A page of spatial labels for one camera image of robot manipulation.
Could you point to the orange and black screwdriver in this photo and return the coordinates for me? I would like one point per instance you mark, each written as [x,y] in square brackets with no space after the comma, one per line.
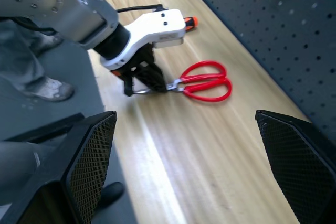
[193,21]

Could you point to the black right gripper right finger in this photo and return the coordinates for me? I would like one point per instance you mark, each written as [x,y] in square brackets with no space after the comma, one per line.
[296,155]

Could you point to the dirty white shoe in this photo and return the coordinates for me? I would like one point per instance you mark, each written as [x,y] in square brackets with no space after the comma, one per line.
[51,41]
[52,90]

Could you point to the dark grey pegboard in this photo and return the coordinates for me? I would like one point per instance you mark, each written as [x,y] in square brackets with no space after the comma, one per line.
[288,37]

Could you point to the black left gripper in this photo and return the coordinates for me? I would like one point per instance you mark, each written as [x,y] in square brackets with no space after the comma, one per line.
[141,60]

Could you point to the grey trousered person leg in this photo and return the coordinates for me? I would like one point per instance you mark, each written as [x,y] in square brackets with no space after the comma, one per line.
[18,56]

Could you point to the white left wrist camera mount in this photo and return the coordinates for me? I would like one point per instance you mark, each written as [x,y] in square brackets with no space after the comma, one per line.
[157,27]

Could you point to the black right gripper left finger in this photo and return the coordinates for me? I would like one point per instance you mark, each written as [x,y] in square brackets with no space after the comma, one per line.
[86,161]

